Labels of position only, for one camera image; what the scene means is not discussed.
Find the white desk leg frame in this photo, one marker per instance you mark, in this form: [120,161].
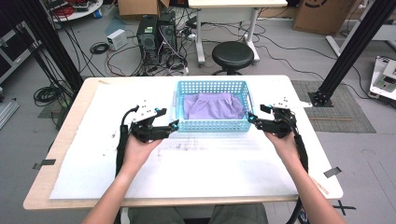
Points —
[334,45]

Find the round white table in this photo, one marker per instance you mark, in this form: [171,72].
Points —
[90,11]

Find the white flat device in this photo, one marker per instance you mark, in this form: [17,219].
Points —
[384,81]

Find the white desk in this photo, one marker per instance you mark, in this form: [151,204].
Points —
[236,3]

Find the light blue plastic basket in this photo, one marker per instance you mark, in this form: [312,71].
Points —
[213,126]

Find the black round stool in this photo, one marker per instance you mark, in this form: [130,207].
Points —
[233,54]

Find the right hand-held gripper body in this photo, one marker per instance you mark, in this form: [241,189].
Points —
[281,126]

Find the purple shorts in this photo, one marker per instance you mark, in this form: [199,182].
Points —
[213,107]

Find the black metal stand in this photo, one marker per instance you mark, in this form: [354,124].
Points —
[351,46]
[53,43]

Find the large printed cardboard box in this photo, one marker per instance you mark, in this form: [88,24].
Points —
[323,15]

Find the black tape cross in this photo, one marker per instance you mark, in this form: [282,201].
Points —
[342,207]

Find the grey floor mat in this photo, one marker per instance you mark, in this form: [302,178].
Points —
[351,102]

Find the black cabinet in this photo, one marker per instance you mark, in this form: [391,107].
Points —
[12,53]

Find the person's grey-green trousers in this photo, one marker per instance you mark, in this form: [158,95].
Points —
[149,216]

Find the small open cardboard box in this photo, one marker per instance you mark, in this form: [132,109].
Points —
[140,6]

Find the person's right hand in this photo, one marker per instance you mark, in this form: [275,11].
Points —
[289,151]

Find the person's left hand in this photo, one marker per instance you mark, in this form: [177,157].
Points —
[137,154]

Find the wooden ruler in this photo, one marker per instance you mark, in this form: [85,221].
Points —
[322,188]

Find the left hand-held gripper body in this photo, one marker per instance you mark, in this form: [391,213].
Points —
[146,130]

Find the small white box device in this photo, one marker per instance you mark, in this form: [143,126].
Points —
[116,39]

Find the white table sheet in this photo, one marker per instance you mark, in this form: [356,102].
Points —
[186,174]

